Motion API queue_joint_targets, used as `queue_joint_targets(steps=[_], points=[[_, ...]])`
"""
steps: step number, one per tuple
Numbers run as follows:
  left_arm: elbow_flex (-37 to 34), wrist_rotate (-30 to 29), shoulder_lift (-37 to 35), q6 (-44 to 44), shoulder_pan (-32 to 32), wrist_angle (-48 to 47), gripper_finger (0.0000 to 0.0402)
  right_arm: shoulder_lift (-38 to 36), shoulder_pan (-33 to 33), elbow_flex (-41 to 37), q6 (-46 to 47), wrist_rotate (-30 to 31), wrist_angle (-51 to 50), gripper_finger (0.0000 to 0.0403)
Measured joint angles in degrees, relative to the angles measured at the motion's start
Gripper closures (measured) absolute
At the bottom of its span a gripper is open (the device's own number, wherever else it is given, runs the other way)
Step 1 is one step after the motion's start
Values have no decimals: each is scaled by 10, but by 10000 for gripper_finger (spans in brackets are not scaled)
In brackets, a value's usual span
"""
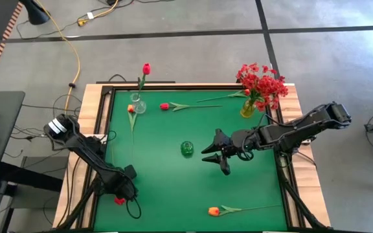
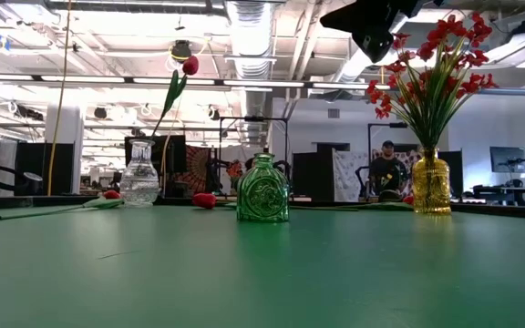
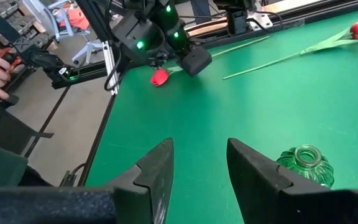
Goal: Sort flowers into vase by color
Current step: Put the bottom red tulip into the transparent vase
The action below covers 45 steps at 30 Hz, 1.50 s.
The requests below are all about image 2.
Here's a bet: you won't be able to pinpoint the green embossed glass vase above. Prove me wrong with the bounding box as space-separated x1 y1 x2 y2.
236 152 291 223

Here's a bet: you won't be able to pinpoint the long yellow hanging cable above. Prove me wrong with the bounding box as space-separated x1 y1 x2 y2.
46 0 72 196

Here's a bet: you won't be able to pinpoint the white pillar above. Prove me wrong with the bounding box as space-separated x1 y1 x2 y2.
45 105 85 195

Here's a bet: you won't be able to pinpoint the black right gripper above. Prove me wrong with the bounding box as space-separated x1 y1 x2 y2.
319 0 430 64

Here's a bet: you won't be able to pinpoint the black metal frame stand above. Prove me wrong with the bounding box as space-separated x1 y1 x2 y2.
367 121 431 154
218 115 290 197

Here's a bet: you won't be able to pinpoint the dark desk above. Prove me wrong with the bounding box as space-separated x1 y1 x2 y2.
471 184 525 207

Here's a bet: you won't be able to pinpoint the orange background flowers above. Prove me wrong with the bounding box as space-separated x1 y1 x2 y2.
226 161 244 181

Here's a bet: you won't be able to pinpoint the grey curtain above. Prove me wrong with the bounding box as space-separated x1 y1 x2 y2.
0 139 17 195

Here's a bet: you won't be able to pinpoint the black backdrop panel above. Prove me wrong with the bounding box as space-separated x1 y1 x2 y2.
439 149 464 198

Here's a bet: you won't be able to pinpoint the large grey air duct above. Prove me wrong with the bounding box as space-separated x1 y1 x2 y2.
330 0 427 92

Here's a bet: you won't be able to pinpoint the short yellow hanging cable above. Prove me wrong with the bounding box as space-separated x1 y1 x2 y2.
160 100 182 188

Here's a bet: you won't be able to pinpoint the tall black partition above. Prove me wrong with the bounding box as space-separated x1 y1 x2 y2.
292 142 336 202

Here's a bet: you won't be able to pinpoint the yellow embossed glass vase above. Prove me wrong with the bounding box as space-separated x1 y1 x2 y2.
411 146 453 215

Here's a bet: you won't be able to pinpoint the black partition panel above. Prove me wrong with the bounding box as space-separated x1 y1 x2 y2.
15 141 76 197

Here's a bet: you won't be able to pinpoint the dark computer monitor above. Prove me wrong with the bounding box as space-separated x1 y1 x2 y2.
489 146 525 174

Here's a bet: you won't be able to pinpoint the black ceiling track light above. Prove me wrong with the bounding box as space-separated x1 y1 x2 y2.
14 104 45 122

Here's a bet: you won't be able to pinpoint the black rounded object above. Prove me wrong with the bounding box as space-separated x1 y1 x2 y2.
377 189 403 203

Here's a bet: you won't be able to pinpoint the clear glass vase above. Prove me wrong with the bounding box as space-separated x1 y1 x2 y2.
119 138 161 209

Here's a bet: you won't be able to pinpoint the mandala pattern tapestry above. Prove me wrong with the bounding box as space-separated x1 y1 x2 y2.
178 144 216 195

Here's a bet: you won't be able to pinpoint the round black ceiling fixture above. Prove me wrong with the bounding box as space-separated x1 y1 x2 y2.
170 39 193 63

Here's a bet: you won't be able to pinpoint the silver ribbed air duct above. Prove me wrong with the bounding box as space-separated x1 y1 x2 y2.
223 0 276 147

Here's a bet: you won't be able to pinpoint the pink floral cloth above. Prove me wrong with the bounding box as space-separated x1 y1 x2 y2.
398 149 417 183

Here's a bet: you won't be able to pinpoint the black cable loop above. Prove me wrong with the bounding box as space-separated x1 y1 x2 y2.
0 162 34 195

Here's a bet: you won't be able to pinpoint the white floral cloth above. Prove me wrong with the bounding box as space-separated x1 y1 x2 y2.
333 149 374 202

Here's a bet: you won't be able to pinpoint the black cylinder object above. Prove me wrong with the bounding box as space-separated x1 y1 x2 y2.
15 171 44 197

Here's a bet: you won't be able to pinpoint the black screen panel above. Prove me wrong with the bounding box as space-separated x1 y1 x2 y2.
124 135 188 198

